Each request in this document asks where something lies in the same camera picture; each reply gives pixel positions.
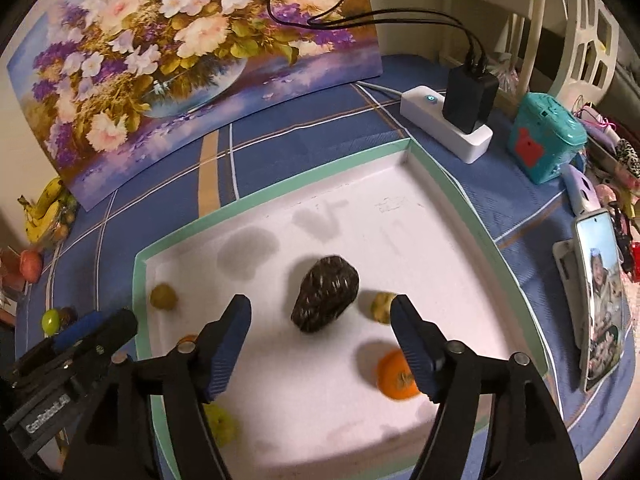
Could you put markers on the orange tangerine with stem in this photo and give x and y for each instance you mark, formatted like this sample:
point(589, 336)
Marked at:
point(394, 377)

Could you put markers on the white tray with teal rim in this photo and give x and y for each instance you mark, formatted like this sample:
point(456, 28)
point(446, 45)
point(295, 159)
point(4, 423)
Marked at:
point(319, 255)

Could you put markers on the small olive round fruit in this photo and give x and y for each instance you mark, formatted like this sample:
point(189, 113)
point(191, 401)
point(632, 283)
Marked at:
point(163, 297)

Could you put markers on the yellow banana bunch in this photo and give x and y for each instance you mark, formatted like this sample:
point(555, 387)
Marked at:
point(41, 215)

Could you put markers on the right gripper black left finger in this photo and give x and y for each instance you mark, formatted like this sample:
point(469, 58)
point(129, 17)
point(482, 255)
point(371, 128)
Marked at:
point(153, 410)

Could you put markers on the green fruit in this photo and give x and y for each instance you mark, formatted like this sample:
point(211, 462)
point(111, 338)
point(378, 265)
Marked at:
point(221, 424)
point(51, 322)

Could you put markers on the black power adapter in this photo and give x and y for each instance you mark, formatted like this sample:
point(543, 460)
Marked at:
point(469, 98)

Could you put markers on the red apple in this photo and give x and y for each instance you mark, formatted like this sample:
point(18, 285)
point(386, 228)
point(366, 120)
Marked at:
point(31, 265)

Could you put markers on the small round dark fruit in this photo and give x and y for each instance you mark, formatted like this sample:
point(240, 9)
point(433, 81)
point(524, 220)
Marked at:
point(68, 316)

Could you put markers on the teal plastic box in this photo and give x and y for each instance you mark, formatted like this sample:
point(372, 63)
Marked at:
point(544, 137)

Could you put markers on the small orange tangerine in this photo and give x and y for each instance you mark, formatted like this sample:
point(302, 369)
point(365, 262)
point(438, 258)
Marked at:
point(188, 338)

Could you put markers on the smartphone with photo screen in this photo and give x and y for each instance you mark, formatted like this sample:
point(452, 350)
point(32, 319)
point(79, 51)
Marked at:
point(601, 285)

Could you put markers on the small yellow-brown fruit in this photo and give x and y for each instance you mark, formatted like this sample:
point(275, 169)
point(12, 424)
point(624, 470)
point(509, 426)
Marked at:
point(380, 307)

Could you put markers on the clear plastic fruit container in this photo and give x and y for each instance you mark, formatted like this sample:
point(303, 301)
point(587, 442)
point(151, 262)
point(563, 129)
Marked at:
point(57, 222)

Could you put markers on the flower painting canvas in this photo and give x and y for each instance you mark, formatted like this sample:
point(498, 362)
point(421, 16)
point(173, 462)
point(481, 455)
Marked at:
point(109, 87)

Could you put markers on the white power strip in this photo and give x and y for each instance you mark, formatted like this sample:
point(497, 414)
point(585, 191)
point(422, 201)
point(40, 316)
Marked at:
point(423, 107)

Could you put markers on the white shelf unit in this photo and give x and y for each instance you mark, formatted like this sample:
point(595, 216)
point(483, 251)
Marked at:
point(589, 52)

